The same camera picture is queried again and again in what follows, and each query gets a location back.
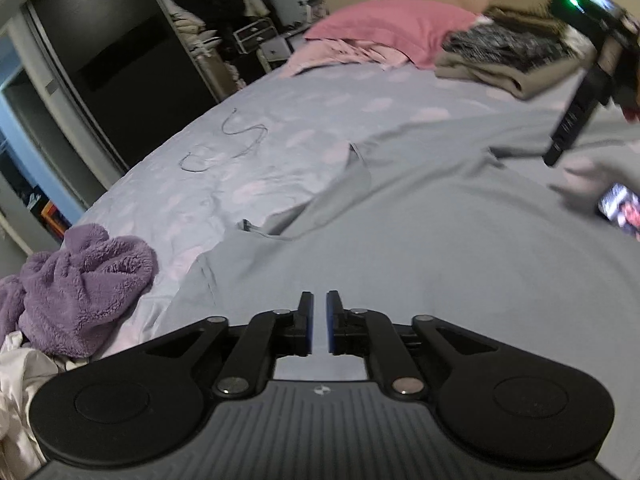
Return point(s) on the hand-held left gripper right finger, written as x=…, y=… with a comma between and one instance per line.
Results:
x=330, y=325

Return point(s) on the light pink garment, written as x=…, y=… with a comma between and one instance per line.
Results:
x=340, y=52

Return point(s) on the white garment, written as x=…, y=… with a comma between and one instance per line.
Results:
x=20, y=385

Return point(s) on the olive folded garment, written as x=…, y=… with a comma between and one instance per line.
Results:
x=525, y=15

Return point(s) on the beige folded garment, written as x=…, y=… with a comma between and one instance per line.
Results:
x=525, y=80

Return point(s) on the black wardrobe sliding door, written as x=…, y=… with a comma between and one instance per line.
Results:
x=125, y=60

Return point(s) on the grey garment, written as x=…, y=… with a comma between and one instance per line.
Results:
x=425, y=240

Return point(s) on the white nightstand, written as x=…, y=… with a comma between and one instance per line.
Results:
x=275, y=52

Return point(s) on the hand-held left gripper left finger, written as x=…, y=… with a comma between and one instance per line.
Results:
x=309, y=325

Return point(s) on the pink pillow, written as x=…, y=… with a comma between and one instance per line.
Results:
x=400, y=25

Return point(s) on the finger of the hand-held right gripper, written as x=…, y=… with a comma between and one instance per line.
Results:
x=575, y=120

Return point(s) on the hanging clothes in wardrobe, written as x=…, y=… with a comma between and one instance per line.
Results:
x=185, y=15

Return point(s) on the black-white patterned folded garment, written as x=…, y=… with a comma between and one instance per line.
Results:
x=500, y=42

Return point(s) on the smartphone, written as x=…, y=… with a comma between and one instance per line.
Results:
x=622, y=207

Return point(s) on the purple fleece garment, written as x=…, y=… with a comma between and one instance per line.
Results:
x=85, y=285

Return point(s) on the small clear drawer unit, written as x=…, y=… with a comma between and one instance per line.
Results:
x=255, y=35

